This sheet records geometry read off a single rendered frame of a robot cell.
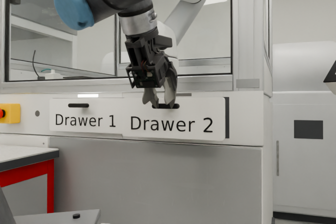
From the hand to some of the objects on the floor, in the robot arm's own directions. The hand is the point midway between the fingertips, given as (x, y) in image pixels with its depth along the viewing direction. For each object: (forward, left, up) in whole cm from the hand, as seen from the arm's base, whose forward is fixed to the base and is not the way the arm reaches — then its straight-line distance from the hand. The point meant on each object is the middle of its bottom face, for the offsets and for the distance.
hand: (164, 101), depth 74 cm
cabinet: (+66, +5, -90) cm, 112 cm away
